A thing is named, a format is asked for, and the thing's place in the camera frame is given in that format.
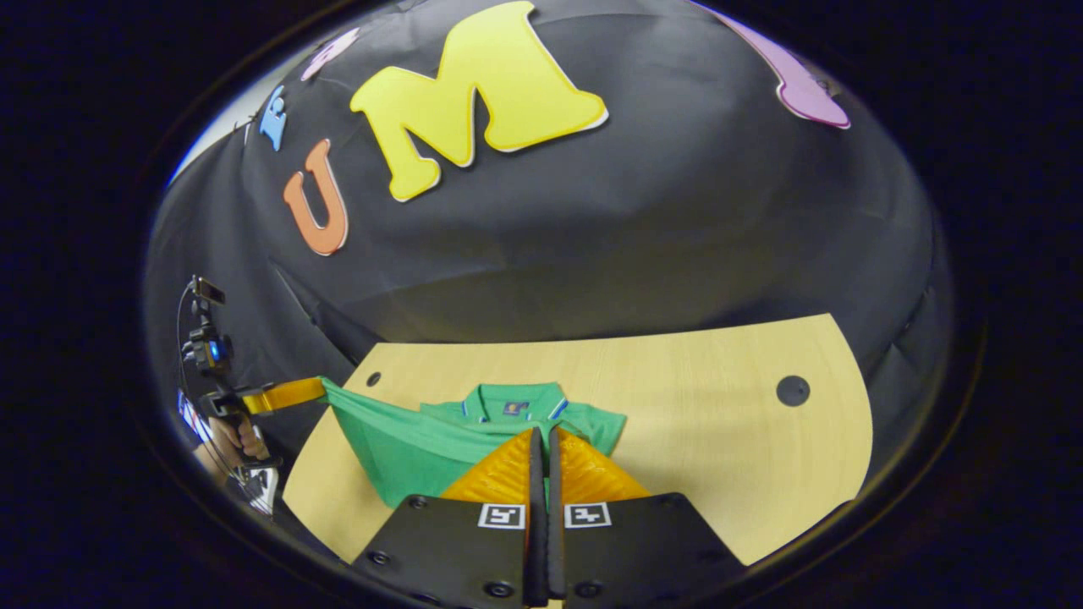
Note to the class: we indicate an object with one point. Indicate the green T-shirt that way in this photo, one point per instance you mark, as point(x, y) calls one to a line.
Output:
point(398, 448)

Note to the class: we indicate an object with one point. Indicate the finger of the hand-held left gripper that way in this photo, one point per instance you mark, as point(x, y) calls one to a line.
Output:
point(288, 396)

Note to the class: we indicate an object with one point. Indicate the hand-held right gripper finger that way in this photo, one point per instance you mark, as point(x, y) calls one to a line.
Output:
point(536, 524)
point(556, 524)

